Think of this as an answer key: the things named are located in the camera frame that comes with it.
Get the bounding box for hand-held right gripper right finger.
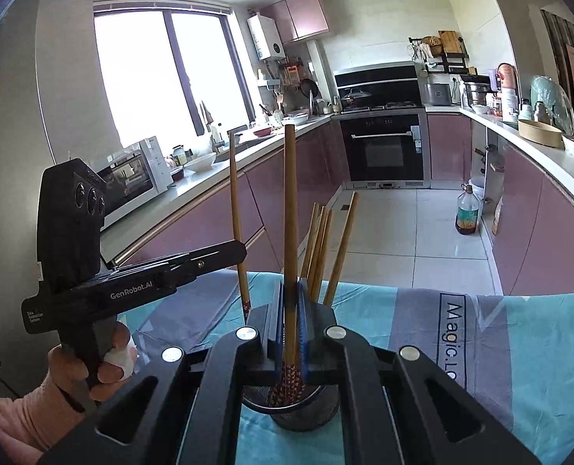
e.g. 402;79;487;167
294;281;542;465

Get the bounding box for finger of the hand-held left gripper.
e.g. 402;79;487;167
112;252;193;266
161;239;247;282

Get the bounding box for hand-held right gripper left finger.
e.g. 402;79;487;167
40;281;288;465

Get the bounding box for floral-tipped wooden chopstick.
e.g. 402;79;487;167
229;131;253;323
269;124;303;408

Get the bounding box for black mesh holder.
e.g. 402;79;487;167
241;385;341;434

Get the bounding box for person's left hand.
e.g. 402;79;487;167
48;322;138;412

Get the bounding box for pink base cabinet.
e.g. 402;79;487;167
427;111;472;182
98;121;350;272
490;140;574;296

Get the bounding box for blue grey tablecloth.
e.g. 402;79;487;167
117;271;574;465

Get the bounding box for white kitchen countertop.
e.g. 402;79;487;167
100;105;574;255

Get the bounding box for white microwave oven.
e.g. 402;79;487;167
90;136;175;231

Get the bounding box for large white bowl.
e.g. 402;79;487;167
184;152;217;172

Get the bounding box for kitchen window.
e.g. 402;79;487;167
93;2;250;156

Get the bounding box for black built-in oven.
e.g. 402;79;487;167
339;109;430;189

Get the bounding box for cooking oil bottle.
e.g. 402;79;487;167
455;185;481;236

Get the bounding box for pot with glass lid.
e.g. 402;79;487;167
341;86;372;107

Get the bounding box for white water heater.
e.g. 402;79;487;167
247;14;286;61

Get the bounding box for black range hood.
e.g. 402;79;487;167
334;64;424;110

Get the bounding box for steel pot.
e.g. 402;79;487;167
462;81;491;107

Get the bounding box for round bamboo steamer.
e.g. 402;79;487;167
518;119;564;148

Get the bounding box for wooden cutting board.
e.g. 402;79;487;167
438;30;463;55

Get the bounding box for pink thermos jug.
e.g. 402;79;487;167
496;63;519;117

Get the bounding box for mint green appliance cover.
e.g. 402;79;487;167
530;75;574;134

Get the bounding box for pink wall cabinet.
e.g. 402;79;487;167
259;0;330;44

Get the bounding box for black wall rack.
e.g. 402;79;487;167
409;34;469;74

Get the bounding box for striped wall panel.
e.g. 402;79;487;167
541;7;574;122

